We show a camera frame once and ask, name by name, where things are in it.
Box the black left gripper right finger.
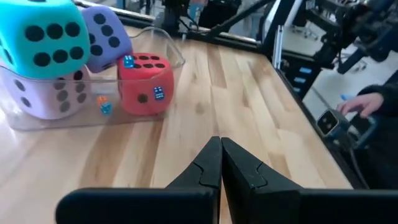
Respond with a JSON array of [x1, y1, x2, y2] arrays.
[[221, 137, 398, 224]]

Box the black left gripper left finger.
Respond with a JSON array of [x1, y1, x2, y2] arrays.
[[55, 136, 223, 224]]

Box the small blue die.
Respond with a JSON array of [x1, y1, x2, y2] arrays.
[[153, 86, 165, 101]]

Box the large red foam die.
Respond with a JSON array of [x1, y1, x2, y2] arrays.
[[117, 52, 175, 116]]

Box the large purple foam die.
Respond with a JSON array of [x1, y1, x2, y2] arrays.
[[81, 5, 134, 74]]

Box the large pink foam die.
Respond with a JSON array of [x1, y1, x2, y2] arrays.
[[0, 63, 93, 121]]

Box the large green foam die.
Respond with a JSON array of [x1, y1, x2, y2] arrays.
[[0, 0, 91, 78]]

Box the grey handheld control grip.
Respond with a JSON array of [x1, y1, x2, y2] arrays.
[[316, 108, 379, 150]]

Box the black box with blue labels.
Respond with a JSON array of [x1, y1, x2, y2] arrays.
[[279, 52, 324, 100]]

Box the person's hand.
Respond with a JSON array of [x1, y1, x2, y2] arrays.
[[337, 92, 385, 118]]

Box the person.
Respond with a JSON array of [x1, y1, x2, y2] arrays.
[[357, 70, 398, 190]]

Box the clear plastic bin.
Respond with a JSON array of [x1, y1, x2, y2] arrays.
[[0, 26, 187, 131]]

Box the black metal table frame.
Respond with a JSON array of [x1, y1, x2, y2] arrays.
[[73, 0, 371, 190]]

